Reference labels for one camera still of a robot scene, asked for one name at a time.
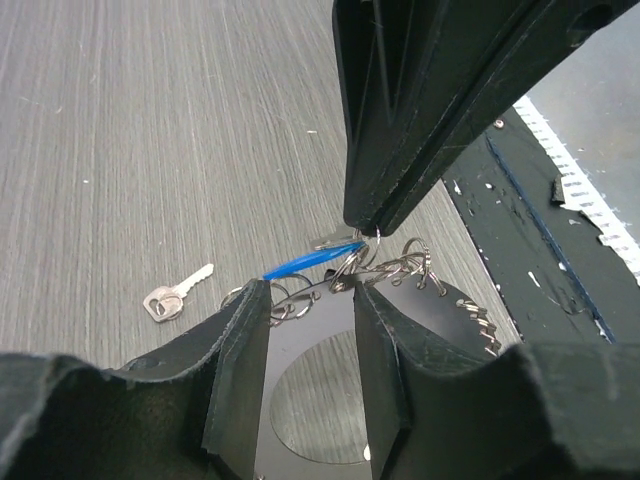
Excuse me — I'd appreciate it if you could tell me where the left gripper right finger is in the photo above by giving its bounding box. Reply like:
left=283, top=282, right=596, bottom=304
left=354, top=286, right=639, bottom=479

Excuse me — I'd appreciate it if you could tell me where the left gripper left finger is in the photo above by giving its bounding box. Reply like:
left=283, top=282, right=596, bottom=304
left=1, top=280, right=271, bottom=479

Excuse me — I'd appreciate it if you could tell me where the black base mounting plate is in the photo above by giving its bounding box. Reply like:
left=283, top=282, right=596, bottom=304
left=443, top=108, right=639, bottom=344

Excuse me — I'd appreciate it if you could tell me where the white slotted cable duct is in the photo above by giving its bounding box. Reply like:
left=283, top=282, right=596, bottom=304
left=513, top=95, right=639, bottom=283

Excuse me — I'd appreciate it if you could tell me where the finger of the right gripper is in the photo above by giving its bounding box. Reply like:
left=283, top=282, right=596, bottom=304
left=374, top=1, right=636, bottom=236
left=332, top=1, right=543, bottom=228

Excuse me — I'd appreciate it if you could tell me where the key with blue tag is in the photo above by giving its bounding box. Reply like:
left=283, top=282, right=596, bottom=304
left=262, top=224, right=382, bottom=281

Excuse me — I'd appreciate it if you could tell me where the silver key with ring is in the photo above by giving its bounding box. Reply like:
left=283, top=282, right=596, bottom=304
left=143, top=263, right=214, bottom=323

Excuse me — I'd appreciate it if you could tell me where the metal key organizer with rings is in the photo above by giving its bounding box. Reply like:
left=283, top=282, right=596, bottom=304
left=219, top=235, right=504, bottom=480

